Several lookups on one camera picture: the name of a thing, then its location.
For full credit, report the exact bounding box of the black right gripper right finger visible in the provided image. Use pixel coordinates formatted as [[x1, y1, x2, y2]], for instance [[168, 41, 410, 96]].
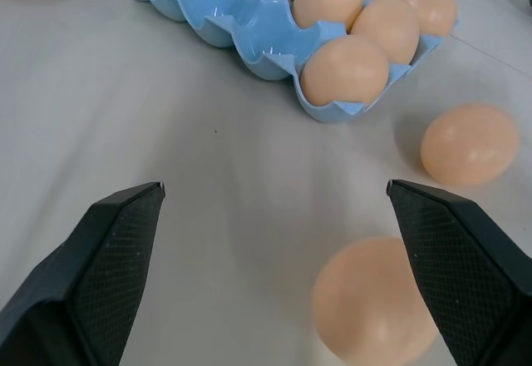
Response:
[[386, 179, 532, 366]]

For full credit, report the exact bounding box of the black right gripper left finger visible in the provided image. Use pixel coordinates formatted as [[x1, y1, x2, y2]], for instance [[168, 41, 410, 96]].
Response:
[[0, 181, 166, 366]]

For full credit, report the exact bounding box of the blue plastic egg tray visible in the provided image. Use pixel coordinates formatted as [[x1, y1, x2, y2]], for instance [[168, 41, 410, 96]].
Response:
[[106, 0, 461, 124]]

